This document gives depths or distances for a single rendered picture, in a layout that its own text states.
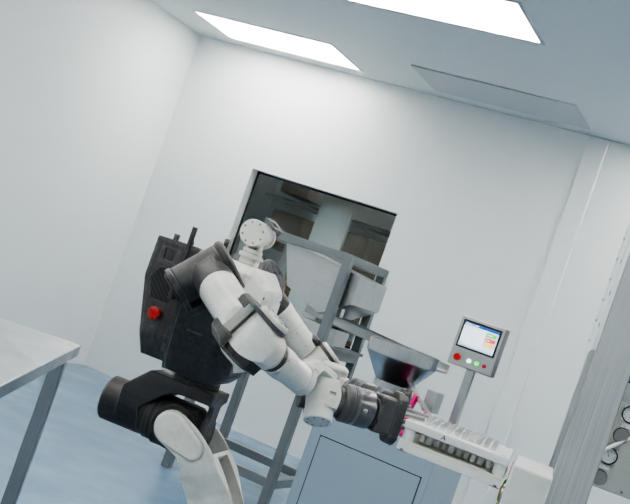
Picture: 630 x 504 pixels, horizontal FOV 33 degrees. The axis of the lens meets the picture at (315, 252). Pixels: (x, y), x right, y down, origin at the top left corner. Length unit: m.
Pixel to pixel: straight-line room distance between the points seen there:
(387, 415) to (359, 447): 2.60
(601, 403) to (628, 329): 0.12
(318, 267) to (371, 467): 1.47
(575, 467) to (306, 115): 6.94
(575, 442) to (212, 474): 1.13
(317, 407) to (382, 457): 2.65
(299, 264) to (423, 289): 1.94
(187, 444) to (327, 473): 2.54
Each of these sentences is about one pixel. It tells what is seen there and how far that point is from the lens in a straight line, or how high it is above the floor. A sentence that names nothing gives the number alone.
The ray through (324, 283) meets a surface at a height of 1.30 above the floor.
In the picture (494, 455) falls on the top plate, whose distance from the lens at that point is 2.44.
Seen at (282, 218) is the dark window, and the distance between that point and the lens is 8.48.
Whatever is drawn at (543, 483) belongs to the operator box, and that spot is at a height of 1.14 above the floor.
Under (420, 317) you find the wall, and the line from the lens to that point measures 7.85.
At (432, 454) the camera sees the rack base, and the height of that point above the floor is 1.03.
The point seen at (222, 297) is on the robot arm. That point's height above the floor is 1.21.
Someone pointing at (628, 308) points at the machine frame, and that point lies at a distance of 1.72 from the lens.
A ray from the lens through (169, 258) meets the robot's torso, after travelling 2.62.
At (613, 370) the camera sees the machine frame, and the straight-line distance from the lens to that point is 1.71.
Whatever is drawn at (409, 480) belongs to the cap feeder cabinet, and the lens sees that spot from 4.97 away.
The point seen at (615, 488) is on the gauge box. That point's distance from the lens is 2.38.
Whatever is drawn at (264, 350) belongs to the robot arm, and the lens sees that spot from 2.21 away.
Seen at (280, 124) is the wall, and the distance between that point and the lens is 8.56.
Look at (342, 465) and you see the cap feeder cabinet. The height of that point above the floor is 0.53.
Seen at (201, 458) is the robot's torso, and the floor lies 0.82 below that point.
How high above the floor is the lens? 1.31
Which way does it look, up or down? 1 degrees up
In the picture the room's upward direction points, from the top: 19 degrees clockwise
